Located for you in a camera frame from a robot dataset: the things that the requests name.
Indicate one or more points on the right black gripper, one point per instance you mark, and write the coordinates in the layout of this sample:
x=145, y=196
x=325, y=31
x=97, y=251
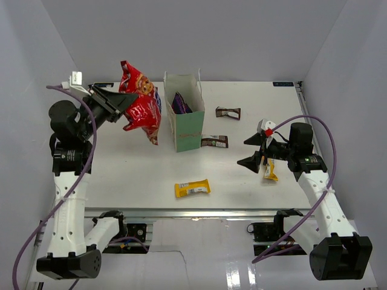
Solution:
x=253, y=162

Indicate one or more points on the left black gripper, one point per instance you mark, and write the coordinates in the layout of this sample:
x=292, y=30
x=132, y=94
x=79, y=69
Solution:
x=113, y=103

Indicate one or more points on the red cookie snack bag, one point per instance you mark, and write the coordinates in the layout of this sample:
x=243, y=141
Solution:
x=145, y=112

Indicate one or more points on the purple chip bag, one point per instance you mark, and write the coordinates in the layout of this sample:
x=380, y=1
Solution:
x=179, y=106

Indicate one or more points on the green white paper bag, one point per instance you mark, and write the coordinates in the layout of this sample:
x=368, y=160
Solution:
x=186, y=128

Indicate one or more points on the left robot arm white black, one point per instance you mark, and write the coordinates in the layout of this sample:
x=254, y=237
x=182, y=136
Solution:
x=73, y=254

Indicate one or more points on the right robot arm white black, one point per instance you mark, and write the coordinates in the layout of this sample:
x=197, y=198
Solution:
x=336, y=251

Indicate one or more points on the brown bar wrapper near bag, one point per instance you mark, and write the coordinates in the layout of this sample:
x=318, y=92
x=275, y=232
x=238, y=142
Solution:
x=220, y=141

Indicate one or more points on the blue label left corner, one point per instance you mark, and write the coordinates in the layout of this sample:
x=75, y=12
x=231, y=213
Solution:
x=104, y=84

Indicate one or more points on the blue label corner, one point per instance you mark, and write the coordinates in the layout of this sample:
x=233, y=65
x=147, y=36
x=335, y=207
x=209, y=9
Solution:
x=104, y=84
x=283, y=84

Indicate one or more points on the yellow bar wrapper right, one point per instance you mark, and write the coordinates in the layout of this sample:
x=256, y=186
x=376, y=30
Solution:
x=269, y=172

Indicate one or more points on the yellow bar wrapper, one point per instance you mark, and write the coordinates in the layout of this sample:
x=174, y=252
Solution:
x=269, y=172
x=192, y=188

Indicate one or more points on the brown bar wrapper far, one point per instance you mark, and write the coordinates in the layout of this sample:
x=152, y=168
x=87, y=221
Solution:
x=233, y=113

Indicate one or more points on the yellow bar wrapper centre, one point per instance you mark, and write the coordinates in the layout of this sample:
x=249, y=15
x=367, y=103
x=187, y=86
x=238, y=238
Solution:
x=192, y=188

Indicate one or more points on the blue label right corner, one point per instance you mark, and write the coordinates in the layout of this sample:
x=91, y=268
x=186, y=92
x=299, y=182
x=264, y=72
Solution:
x=283, y=84

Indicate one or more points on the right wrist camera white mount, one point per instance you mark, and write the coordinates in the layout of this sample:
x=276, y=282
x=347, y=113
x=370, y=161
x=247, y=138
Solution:
x=265, y=128

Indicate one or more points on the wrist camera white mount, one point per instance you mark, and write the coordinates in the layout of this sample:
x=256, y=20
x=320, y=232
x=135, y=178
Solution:
x=74, y=85
x=265, y=128

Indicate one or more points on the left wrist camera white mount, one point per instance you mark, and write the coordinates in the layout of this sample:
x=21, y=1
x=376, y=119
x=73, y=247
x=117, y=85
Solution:
x=74, y=85

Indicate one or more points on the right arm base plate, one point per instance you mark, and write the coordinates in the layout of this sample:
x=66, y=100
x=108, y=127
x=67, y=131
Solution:
x=265, y=233

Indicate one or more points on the aluminium front rail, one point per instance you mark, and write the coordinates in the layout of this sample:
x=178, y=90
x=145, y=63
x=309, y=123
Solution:
x=152, y=214

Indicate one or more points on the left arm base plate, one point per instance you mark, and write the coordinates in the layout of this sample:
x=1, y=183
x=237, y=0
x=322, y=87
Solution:
x=131, y=241

